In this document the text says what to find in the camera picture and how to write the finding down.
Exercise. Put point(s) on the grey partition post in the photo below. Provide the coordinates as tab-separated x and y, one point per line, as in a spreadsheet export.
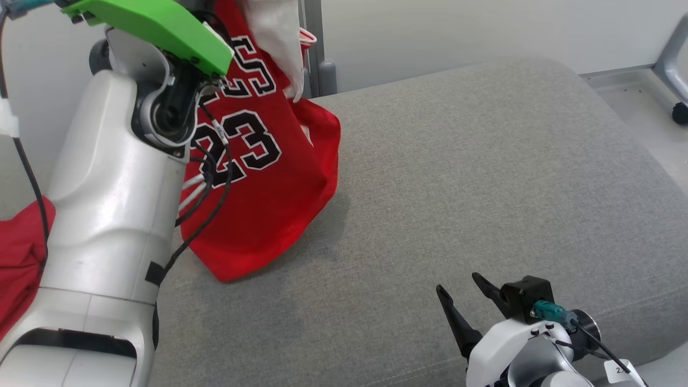
327	78

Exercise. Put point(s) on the red jersey with number 23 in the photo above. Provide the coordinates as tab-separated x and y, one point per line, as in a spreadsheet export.
269	215

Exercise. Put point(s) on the black caster wheel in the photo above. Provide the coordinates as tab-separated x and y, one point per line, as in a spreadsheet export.
680	114

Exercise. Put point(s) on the red shorts with white stripe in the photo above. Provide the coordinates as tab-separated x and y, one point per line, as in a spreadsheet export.
21	258

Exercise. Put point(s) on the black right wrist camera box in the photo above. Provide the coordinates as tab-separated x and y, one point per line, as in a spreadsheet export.
527	295

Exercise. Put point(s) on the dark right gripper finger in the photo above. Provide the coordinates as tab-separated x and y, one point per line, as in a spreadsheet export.
492	290
462	328

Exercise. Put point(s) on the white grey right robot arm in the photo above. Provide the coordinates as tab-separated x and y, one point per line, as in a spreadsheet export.
585	325

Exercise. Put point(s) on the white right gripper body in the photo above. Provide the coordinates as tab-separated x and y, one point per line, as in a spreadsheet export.
505	349

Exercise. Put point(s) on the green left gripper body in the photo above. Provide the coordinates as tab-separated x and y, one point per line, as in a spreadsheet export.
161	24

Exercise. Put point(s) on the grey metal frame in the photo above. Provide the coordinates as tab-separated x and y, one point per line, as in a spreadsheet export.
672	59

